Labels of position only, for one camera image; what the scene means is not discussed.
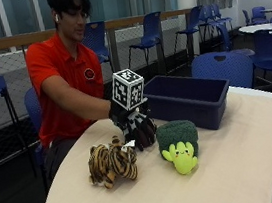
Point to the broccoli soft toy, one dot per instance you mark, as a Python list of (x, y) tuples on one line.
[(179, 144)]

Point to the tiger soft toy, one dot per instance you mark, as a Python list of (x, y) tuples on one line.
[(113, 161)]

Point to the white marker cube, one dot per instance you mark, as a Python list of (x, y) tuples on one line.
[(128, 89)]

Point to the beige table cloth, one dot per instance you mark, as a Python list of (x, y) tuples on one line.
[(172, 170)]

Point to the dark blue plastic bin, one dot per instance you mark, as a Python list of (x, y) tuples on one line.
[(189, 99)]

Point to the the person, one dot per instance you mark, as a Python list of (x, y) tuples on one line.
[(65, 73)]

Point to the white earbud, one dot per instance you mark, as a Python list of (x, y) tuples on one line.
[(55, 17)]

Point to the wooden railing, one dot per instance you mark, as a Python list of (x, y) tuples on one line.
[(33, 37)]

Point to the white round table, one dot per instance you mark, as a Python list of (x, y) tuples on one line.
[(262, 27)]

